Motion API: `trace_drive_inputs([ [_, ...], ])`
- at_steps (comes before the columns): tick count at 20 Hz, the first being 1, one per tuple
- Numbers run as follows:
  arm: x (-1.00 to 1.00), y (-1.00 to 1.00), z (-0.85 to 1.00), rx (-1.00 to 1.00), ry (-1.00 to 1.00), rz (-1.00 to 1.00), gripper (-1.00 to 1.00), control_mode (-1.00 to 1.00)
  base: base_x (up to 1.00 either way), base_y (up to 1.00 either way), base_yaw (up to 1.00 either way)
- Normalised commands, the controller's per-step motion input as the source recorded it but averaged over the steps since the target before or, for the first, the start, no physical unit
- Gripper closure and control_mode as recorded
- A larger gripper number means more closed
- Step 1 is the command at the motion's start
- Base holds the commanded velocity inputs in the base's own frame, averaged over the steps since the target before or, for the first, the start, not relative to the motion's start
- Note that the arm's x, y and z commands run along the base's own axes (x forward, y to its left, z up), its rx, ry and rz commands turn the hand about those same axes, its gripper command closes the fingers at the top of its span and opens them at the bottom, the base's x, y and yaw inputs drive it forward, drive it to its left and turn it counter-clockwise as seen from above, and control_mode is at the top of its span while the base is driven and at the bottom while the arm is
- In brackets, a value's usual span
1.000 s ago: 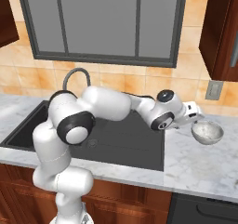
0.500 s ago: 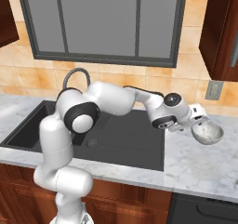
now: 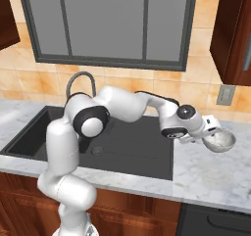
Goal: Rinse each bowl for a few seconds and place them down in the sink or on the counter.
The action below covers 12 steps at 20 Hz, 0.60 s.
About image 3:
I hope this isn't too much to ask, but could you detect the dark grey sink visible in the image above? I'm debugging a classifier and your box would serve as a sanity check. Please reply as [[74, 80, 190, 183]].
[[0, 105, 175, 181]]

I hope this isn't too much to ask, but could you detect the brown wooden base cupboard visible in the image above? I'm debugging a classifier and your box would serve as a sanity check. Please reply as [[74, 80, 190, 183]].
[[0, 171, 182, 236]]

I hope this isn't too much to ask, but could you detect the black dishwasher handle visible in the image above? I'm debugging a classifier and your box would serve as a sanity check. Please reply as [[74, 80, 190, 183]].
[[207, 212, 251, 235]]

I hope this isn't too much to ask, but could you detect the grey speckled bowl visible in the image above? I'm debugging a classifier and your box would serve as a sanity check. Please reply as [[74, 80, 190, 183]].
[[201, 128, 237, 154]]

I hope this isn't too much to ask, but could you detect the grey arched tap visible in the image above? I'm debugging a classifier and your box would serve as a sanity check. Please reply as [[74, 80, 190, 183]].
[[66, 71, 97, 99]]

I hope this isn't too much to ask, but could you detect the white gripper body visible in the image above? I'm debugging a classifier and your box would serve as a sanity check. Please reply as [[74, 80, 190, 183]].
[[178, 125, 223, 146]]

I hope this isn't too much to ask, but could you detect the black dishwasher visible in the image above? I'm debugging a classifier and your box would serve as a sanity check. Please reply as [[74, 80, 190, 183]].
[[176, 203, 251, 236]]

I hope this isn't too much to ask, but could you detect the grey framed window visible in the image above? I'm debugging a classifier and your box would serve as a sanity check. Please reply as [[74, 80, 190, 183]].
[[17, 0, 199, 72]]

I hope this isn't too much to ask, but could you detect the grey wall socket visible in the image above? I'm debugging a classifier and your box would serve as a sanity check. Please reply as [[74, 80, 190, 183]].
[[216, 84, 236, 107]]

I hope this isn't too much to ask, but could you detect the grey cupboard handle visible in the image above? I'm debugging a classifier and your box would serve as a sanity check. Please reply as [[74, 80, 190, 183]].
[[242, 39, 251, 72]]

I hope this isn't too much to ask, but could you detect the brown wooden cupboard door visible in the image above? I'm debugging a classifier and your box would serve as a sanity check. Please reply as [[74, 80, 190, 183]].
[[0, 194, 62, 236], [89, 208, 179, 236]]

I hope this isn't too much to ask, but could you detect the dark wooden wall cupboard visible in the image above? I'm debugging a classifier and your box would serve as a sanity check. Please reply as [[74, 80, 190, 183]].
[[0, 0, 21, 51], [209, 0, 251, 87]]

